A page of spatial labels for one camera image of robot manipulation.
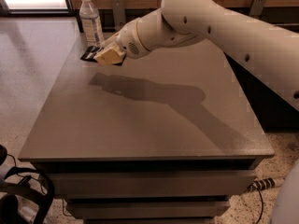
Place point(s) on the white power strip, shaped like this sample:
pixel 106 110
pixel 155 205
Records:
pixel 267 183

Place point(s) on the black strapped equipment on floor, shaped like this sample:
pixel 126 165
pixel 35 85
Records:
pixel 14 181

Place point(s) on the right metal wall bracket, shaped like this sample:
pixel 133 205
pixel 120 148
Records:
pixel 256 8

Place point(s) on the black rxbar chocolate wrapper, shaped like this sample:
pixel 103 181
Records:
pixel 90 53

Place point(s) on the clear plastic water bottle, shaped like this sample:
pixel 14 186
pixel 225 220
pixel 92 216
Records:
pixel 91 23

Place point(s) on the horizontal metal rail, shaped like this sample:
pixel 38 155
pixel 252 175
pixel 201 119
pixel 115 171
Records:
pixel 288 25

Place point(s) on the metal wall bracket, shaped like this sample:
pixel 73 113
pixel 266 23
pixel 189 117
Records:
pixel 119 14
pixel 256 8

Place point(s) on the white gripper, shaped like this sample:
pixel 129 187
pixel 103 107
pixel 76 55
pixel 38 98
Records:
pixel 130 41

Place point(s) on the grey drawer cabinet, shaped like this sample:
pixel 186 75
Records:
pixel 166 139

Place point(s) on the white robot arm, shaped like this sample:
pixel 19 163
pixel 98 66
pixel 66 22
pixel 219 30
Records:
pixel 269 52

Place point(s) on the left metal wall bracket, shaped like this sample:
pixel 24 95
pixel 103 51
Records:
pixel 119 14

